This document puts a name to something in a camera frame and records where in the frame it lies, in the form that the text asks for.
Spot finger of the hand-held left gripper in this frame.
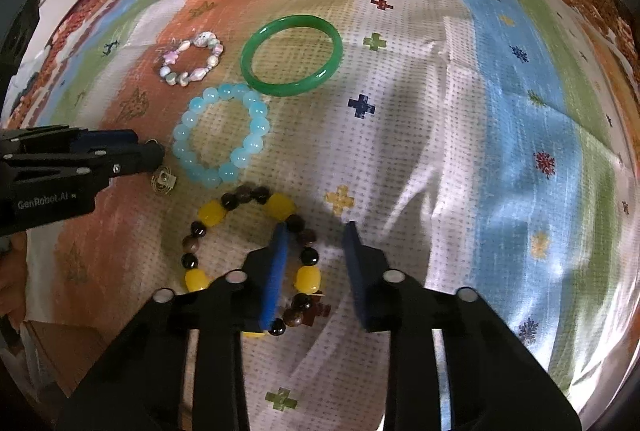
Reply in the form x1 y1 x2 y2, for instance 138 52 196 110
7 142 167 192
7 125 140 152

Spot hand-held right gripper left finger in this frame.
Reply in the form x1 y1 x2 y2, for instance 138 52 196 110
55 221 296 431

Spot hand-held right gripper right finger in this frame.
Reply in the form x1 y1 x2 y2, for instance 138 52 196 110
342 221 583 431

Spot light blue bead bracelet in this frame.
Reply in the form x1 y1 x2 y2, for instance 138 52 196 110
172 82 271 188

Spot yellow and dark bead bracelet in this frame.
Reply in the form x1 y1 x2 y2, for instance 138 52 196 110
181 183 323 341

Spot pastel shell bracelet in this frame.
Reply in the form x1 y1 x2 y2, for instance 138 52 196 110
159 31 224 86

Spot green jade bangle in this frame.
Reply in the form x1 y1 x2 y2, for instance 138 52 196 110
240 14 344 98

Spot person's left hand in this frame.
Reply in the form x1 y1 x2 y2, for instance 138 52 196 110
0 233 28 329

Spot striped printed blanket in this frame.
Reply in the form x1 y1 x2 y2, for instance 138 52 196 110
0 0 640 417

